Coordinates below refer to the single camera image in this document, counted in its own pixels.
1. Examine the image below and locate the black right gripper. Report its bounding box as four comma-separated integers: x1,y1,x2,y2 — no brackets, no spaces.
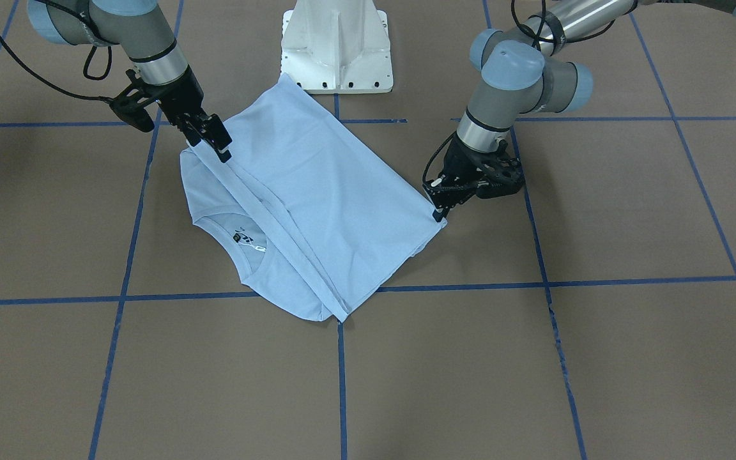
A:
157,66,233,163

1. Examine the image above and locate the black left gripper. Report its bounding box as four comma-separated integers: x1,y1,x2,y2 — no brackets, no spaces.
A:
424,133,490,222

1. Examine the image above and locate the light blue t-shirt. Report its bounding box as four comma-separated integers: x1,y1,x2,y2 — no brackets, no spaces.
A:
180,73,447,321

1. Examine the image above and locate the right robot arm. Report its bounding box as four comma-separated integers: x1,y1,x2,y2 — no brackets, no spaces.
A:
27,1,233,162

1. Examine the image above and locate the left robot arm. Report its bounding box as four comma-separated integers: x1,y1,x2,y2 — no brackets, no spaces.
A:
422,1,642,222

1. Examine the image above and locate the white hang tag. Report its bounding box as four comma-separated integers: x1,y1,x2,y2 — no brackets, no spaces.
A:
242,241,268,252

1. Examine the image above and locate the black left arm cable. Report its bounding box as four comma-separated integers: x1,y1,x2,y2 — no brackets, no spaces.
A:
422,0,634,186

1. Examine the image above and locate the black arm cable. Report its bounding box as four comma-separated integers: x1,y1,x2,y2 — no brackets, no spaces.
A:
422,0,634,186
0,0,116,102

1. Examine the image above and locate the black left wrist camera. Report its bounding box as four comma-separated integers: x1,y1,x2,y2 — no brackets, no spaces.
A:
474,141,525,200

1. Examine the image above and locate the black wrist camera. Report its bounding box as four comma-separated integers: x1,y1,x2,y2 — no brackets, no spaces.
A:
107,70,165,133
474,141,525,200

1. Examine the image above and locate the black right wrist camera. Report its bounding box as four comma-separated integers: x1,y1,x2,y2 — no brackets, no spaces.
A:
107,70,165,133

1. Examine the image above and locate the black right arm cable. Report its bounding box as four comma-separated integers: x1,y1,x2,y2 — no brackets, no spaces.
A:
0,0,116,102

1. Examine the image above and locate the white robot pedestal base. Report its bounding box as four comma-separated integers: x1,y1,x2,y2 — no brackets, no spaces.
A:
280,1,394,95

